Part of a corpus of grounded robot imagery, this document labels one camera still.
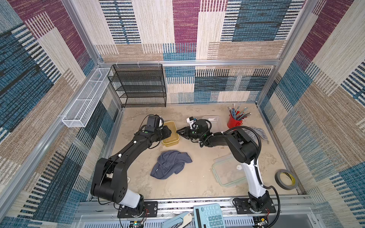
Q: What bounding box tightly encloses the teal calculator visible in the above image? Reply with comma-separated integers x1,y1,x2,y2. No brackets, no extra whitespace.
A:
194,203,225,228

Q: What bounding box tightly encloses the grey tape roll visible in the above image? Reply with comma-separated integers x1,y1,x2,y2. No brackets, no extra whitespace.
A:
275,169,298,191

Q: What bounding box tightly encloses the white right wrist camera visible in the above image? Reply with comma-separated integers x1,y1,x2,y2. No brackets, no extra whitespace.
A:
186,117,197,129

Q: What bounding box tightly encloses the clear lid green rim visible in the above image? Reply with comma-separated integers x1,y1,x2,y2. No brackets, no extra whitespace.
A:
212,154,247,187

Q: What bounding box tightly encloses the yellow lunch box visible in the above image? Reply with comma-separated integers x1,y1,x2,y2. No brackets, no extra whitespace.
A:
162,121,180,147

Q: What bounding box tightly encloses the black mesh shelf rack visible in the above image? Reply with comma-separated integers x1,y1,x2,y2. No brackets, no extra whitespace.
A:
108,64,167,108

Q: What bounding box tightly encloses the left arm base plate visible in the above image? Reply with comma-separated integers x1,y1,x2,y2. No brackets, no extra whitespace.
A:
117,201,158,219

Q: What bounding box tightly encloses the grey striped cloth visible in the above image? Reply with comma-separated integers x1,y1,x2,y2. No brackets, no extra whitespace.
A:
252,127,269,143

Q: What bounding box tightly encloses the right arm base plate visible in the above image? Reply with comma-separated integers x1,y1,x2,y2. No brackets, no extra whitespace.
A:
232,198,277,214

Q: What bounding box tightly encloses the red pencil cup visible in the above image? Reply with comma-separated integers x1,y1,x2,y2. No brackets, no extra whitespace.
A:
227,114,243,129

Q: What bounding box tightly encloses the dark blue cloth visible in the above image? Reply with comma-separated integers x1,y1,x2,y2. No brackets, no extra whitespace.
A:
150,151,193,180

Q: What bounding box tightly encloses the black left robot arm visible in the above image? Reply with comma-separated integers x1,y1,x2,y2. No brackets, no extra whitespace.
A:
90,115,172,216

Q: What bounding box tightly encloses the light blue handheld device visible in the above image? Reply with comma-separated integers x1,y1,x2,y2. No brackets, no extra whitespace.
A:
161,212,193,228

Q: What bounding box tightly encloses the white wire basket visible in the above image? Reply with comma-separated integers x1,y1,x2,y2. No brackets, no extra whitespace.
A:
62,68,110,128

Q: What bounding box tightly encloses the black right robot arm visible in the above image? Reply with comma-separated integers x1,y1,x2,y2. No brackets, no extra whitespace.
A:
176,119,281,215

